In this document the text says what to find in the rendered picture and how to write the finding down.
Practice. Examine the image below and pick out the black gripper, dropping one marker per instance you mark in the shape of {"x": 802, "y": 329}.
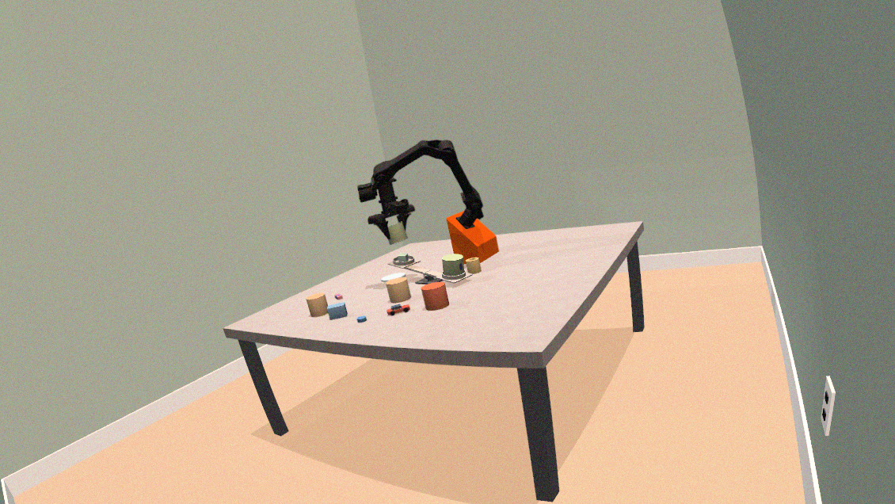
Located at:
{"x": 379, "y": 219}

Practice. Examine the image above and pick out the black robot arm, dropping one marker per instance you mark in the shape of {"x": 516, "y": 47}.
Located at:
{"x": 383, "y": 173}

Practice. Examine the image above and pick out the tan cylinder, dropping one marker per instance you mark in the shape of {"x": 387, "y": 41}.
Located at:
{"x": 317, "y": 304}
{"x": 398, "y": 290}
{"x": 473, "y": 265}

